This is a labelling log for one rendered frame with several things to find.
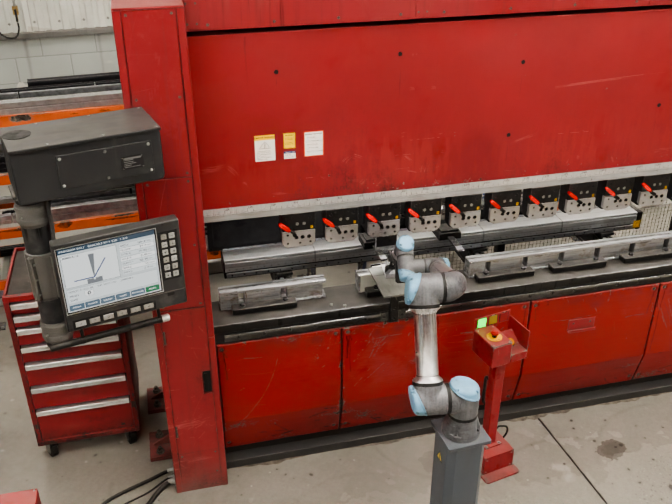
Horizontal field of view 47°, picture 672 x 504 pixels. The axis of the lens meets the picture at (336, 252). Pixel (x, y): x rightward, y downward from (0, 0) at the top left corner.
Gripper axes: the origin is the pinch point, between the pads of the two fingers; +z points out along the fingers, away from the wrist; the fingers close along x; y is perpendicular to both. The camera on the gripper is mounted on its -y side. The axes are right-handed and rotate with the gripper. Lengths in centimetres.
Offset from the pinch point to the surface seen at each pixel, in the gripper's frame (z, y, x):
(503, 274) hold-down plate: 13, 0, -57
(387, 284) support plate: -4.4, -6.4, 4.5
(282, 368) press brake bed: 27, -34, 54
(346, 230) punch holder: -12.3, 18.3, 21.6
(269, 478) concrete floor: 64, -81, 64
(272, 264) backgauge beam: 25, 18, 55
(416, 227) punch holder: -9.9, 18.6, -11.7
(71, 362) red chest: 34, -21, 153
